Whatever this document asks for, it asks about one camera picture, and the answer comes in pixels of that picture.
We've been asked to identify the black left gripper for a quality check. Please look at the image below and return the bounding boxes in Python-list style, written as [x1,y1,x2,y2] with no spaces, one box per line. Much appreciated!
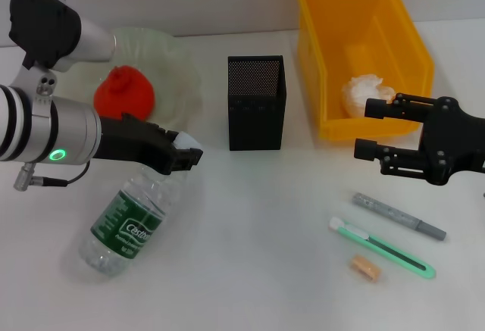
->
[92,112,205,176]

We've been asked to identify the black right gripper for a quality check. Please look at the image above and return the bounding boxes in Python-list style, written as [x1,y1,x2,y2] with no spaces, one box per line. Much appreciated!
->
[353,93,485,187]

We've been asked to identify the white paper ball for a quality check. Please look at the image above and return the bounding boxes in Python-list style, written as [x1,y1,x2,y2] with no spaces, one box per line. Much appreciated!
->
[340,73,398,119]

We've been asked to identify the clear green-label water bottle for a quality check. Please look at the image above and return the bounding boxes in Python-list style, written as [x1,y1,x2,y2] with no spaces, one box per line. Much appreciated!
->
[78,130,202,278]

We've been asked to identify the red-orange toy orange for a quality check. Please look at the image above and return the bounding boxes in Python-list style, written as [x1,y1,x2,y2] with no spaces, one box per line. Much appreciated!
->
[93,64,155,123]

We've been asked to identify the black mesh pen holder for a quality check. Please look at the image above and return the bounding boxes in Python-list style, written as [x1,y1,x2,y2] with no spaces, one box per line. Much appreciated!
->
[227,55,287,152]

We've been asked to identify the pale green glass fruit plate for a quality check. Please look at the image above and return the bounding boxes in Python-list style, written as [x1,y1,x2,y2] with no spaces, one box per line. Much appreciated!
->
[48,26,205,146]

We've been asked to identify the grey marker pen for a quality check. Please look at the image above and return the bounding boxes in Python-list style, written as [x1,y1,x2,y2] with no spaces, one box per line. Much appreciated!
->
[352,192,447,242]

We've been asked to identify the mint green utility knife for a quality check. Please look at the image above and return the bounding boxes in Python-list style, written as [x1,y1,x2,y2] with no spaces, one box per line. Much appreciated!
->
[328,215,437,281]

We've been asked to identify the small beige eraser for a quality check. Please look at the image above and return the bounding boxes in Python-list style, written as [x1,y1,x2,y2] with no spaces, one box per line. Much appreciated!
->
[348,254,383,283]

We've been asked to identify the yellow plastic bin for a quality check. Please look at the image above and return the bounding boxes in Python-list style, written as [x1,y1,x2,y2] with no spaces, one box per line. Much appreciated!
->
[295,0,436,142]

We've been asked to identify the left gripper cable with connector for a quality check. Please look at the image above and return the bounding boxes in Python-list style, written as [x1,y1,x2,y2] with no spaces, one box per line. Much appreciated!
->
[13,159,92,192]

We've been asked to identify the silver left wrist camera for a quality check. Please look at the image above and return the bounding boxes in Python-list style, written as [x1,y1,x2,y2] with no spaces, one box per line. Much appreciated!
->
[8,0,117,73]

